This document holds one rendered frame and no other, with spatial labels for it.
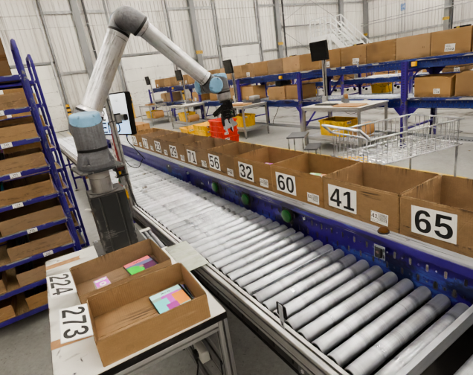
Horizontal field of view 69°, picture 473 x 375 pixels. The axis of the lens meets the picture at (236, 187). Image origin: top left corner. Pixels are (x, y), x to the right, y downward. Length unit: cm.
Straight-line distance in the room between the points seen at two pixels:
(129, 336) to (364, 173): 132
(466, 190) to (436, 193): 11
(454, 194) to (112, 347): 141
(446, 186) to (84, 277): 164
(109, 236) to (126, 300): 53
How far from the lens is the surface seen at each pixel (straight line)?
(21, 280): 295
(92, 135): 182
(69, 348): 143
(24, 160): 272
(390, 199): 147
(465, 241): 138
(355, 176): 185
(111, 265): 177
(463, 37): 625
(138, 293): 150
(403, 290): 144
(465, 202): 166
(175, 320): 127
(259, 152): 239
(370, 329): 124
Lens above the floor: 157
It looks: 19 degrees down
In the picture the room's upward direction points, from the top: 8 degrees counter-clockwise
